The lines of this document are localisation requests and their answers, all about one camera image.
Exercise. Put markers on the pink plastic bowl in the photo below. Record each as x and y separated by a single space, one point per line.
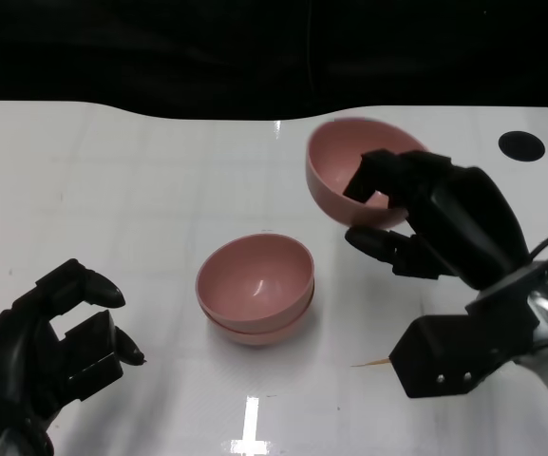
254 280
259 335
335 161

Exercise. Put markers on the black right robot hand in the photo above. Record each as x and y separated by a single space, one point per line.
463 218

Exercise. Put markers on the black cloth backdrop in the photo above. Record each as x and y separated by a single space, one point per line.
159 57

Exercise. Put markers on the thin orange wood sliver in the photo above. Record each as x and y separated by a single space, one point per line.
373 364

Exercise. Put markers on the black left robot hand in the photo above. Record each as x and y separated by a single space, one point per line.
22 361

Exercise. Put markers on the black round table grommet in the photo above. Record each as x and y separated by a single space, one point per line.
521 146

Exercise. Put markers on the black right wrist camera housing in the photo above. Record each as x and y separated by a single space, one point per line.
459 351

